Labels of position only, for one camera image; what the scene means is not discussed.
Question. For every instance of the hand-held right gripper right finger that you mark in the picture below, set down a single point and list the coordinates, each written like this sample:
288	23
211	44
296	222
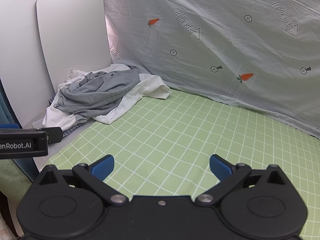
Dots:
220	167

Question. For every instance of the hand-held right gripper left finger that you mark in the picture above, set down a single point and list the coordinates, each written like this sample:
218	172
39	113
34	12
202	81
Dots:
103	167

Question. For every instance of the grey garment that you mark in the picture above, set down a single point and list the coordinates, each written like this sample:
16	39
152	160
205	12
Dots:
95	95

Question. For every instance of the green checked bed sheet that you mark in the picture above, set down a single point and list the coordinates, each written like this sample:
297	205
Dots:
170	135

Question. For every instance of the white rounded board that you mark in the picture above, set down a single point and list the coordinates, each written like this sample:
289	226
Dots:
75	30
20	55

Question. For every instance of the white garment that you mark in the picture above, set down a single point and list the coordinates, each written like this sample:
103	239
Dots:
147	86

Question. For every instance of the carrot print pale sheet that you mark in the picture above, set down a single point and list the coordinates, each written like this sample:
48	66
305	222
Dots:
212	42

